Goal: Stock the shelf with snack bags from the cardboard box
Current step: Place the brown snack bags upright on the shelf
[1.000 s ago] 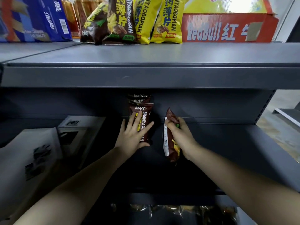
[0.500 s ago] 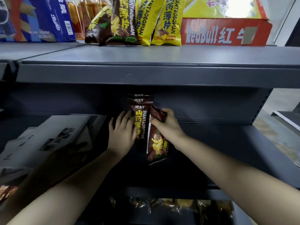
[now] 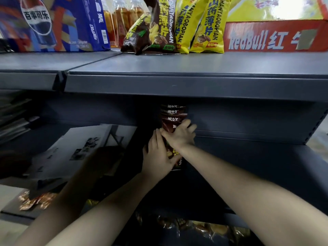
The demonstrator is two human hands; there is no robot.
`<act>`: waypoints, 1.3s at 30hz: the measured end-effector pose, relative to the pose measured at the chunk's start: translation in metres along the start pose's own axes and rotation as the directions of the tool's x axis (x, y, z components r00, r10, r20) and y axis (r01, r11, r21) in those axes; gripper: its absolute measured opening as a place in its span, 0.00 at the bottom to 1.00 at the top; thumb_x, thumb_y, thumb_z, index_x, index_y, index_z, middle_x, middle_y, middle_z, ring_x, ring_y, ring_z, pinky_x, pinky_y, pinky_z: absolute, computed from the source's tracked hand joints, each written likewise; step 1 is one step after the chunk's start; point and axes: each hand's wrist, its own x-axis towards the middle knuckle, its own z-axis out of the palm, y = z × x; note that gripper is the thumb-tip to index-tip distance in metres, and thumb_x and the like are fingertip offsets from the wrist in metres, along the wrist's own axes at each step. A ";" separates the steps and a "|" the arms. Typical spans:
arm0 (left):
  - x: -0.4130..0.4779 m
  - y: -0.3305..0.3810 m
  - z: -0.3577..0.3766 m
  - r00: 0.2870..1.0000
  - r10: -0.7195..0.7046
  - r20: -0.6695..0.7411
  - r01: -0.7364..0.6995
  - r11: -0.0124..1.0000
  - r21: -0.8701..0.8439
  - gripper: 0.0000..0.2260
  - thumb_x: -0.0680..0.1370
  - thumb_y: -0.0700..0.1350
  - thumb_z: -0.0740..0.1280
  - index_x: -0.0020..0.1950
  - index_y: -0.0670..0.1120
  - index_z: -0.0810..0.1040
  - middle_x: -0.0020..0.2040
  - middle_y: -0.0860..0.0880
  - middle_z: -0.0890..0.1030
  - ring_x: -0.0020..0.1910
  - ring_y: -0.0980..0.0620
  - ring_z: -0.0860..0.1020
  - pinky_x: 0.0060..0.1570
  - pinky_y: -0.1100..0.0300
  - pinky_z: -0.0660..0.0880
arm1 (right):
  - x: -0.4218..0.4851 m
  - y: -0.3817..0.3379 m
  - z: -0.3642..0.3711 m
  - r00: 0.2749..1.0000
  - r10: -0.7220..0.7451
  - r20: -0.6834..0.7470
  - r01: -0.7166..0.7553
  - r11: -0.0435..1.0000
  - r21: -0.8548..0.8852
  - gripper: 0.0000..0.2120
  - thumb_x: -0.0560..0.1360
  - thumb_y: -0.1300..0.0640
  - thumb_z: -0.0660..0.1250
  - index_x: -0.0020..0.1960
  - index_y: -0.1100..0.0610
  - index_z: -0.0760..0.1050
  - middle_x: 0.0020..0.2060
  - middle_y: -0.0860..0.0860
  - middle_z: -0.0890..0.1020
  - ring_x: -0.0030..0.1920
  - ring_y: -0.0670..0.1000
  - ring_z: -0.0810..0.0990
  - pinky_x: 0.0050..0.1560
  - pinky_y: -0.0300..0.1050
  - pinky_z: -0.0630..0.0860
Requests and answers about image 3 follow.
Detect yellow snack packet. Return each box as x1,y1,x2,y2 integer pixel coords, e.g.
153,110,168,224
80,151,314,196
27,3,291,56
190,0,233,54
174,0,211,54

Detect white printed flat box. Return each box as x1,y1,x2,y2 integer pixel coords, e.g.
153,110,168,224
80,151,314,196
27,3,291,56
23,124,138,195

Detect dark grey metal shelf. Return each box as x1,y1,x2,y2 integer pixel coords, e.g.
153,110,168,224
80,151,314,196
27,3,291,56
0,51,328,246

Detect person's right hand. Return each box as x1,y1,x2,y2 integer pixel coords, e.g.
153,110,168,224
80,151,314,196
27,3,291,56
161,119,198,154

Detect person's right forearm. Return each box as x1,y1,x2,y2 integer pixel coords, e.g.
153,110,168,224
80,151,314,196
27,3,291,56
176,145,328,246

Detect pile of red-brown foil packets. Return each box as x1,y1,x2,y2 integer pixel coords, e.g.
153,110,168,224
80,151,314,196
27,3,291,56
18,190,58,211

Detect red carton with white lettering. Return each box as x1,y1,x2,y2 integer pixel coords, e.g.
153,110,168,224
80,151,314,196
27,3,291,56
222,19,328,52

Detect person's left hand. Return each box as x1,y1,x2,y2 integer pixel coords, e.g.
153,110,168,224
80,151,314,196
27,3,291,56
142,128,183,181

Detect pile of wrapped pastries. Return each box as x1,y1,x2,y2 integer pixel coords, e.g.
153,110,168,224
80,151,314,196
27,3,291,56
135,212,251,246

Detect blue drink carton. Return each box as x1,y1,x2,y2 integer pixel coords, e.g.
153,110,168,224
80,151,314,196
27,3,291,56
0,0,111,53

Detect yellow printed carton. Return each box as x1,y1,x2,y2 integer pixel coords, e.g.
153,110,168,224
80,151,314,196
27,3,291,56
226,0,325,23

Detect pack of orange drink bottles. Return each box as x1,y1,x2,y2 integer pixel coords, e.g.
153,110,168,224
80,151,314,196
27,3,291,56
101,0,146,48

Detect person's left forearm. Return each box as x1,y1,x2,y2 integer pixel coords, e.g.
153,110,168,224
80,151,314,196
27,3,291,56
15,171,170,246

